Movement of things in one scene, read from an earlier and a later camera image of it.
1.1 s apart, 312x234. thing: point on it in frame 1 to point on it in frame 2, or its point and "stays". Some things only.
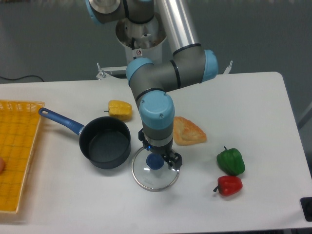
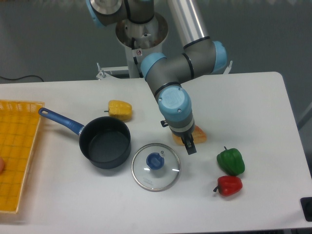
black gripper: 165,149 to 187,140
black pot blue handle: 105,142 stays
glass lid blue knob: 151,172 stays
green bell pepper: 231,161 stays
